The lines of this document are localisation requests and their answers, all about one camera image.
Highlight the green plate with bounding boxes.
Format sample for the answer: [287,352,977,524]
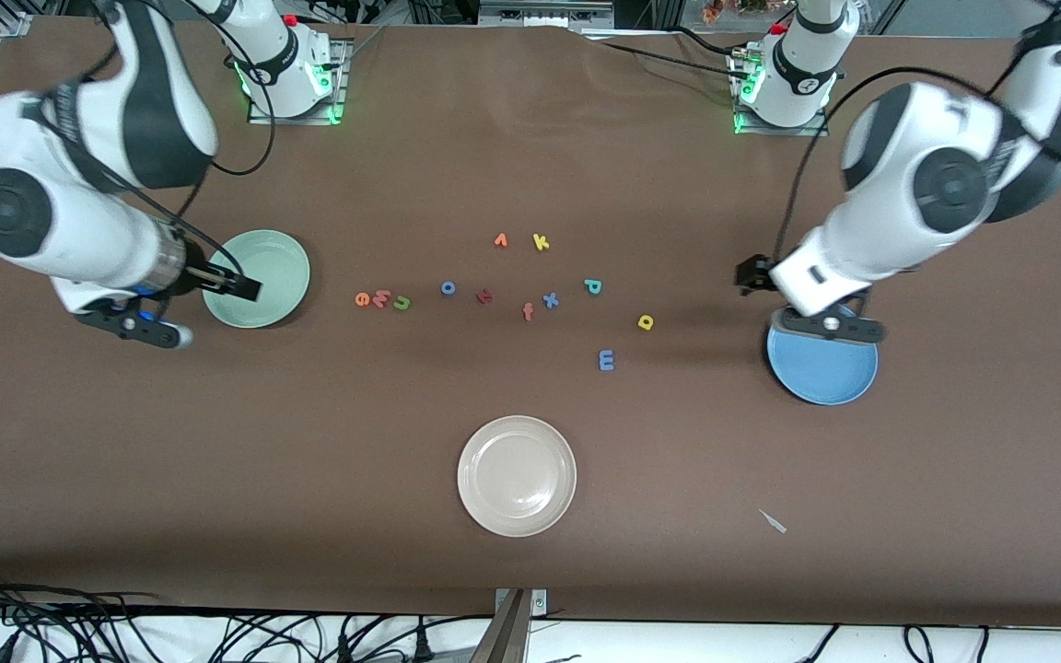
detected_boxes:
[202,229,311,330]

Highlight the blue plate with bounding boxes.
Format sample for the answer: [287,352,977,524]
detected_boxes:
[766,308,880,407]

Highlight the brown table cover sheet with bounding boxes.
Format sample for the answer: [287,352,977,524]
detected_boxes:
[0,16,1061,629]

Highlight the orange plastic toys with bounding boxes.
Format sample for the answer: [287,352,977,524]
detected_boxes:
[701,0,794,24]

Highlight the beige plate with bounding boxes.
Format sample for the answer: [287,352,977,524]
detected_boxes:
[457,415,578,538]

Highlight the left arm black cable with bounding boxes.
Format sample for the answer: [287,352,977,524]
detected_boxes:
[773,0,1061,268]

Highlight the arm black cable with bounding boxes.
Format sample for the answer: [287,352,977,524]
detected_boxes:
[773,0,1061,268]
[52,0,275,282]

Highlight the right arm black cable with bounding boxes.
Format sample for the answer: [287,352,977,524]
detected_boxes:
[52,0,275,282]

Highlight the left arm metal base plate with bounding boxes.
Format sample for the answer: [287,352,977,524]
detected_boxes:
[729,46,831,137]

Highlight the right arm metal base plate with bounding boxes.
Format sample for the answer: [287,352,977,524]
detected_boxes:
[247,37,352,126]

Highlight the black table cable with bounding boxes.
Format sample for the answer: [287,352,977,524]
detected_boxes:
[673,26,764,58]
[600,41,752,82]

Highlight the thin grey cable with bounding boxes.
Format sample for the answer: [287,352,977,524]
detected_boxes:
[337,25,386,67]

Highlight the aluminium frame crossbar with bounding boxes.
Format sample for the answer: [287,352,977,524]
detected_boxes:
[478,0,616,29]

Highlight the small metal bracket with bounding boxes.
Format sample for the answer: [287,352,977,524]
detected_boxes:
[494,589,548,616]

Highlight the grey metal camera post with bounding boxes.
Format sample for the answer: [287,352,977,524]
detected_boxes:
[469,589,531,663]

